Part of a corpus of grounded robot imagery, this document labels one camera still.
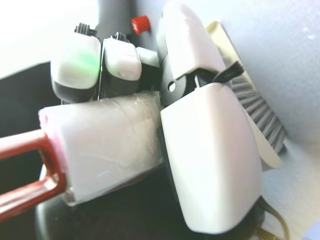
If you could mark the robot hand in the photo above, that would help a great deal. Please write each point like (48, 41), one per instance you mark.
(212, 150)

